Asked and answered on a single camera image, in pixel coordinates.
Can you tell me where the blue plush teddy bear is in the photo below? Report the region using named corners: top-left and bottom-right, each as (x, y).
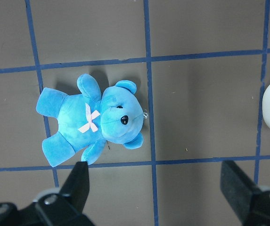
top-left (36, 74), bottom-right (145, 167)

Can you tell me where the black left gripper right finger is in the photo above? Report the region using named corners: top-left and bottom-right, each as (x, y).
top-left (220, 161), bottom-right (270, 226)

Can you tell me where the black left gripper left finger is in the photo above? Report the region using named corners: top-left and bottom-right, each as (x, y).
top-left (0, 162), bottom-right (94, 226)

